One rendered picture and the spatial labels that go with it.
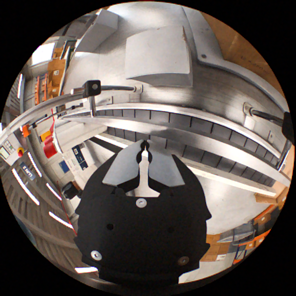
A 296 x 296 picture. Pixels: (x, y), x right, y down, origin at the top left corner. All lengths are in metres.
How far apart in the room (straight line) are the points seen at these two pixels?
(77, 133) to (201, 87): 0.30
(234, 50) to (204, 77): 0.10
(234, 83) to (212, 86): 0.06
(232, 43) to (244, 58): 0.04
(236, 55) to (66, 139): 0.37
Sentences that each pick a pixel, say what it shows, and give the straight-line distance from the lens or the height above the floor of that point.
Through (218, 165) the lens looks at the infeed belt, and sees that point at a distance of 0.19.
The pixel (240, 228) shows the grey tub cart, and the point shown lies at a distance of 1.95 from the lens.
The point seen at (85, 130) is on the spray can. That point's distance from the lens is 0.24.
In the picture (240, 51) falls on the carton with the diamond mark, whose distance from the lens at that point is 0.19.
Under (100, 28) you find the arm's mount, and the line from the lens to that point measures 0.46.
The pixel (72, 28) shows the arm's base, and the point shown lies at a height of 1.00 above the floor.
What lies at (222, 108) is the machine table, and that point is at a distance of 0.21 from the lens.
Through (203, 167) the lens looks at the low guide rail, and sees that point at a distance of 0.16.
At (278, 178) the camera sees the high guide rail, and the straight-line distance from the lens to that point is 0.17.
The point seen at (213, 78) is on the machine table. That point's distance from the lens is 0.21.
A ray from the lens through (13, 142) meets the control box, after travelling 0.61.
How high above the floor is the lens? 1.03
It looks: 46 degrees down
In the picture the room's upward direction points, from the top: 132 degrees counter-clockwise
